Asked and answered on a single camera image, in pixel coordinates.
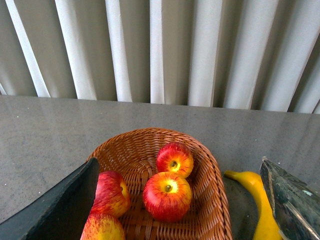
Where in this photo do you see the red yellow apple in basket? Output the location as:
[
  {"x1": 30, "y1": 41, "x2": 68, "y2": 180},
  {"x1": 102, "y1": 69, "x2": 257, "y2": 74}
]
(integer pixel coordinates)
[{"x1": 80, "y1": 213, "x2": 126, "y2": 240}]

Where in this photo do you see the red yellow apple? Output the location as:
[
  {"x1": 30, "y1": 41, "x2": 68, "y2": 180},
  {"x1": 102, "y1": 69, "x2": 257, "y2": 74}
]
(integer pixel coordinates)
[
  {"x1": 90, "y1": 170, "x2": 131, "y2": 218},
  {"x1": 80, "y1": 213, "x2": 126, "y2": 240}
]

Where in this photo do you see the white pleated curtain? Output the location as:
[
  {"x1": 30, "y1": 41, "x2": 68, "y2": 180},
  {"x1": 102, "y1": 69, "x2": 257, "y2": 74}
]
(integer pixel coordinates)
[{"x1": 0, "y1": 0, "x2": 320, "y2": 114}]

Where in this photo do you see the left brown wicker basket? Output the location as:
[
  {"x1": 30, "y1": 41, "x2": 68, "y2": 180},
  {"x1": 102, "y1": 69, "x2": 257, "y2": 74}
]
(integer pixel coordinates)
[{"x1": 91, "y1": 127, "x2": 233, "y2": 240}]

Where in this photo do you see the worn left gripper right finger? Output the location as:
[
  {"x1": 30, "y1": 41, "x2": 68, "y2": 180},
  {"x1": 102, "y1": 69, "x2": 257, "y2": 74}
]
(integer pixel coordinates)
[{"x1": 260, "y1": 156, "x2": 320, "y2": 240}]

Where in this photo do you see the red apple back of basket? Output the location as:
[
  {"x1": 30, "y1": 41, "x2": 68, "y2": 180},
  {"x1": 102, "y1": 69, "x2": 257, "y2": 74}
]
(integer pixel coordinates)
[{"x1": 156, "y1": 142, "x2": 194, "y2": 179}]

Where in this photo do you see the red apple of basket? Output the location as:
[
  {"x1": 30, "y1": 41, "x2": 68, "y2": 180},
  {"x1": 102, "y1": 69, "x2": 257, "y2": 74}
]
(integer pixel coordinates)
[
  {"x1": 142, "y1": 171, "x2": 192, "y2": 223},
  {"x1": 156, "y1": 142, "x2": 194, "y2": 179}
]

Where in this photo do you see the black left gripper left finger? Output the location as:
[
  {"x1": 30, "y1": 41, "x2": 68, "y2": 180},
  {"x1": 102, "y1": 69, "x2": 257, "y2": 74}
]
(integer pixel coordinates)
[{"x1": 0, "y1": 158, "x2": 100, "y2": 240}]

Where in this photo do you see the yellow banana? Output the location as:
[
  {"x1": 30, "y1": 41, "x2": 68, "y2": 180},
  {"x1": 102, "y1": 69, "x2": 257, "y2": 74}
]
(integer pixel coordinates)
[{"x1": 224, "y1": 170, "x2": 282, "y2": 240}]

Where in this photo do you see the red apple centre of basket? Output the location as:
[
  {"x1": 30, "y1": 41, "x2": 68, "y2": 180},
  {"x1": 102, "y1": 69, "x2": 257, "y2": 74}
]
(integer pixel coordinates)
[{"x1": 142, "y1": 171, "x2": 192, "y2": 223}]

